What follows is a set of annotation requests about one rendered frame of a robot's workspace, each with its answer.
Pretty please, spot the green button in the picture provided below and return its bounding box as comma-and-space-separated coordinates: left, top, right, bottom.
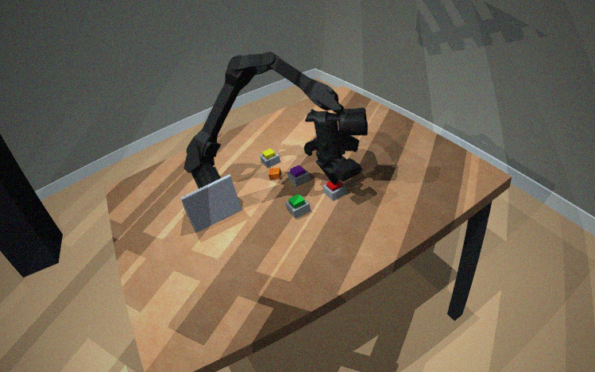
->
285, 194, 311, 219

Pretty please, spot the purple button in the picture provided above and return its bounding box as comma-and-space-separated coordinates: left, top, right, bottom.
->
287, 165, 310, 187

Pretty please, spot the red button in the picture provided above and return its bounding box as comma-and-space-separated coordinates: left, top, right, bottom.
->
323, 180, 347, 201

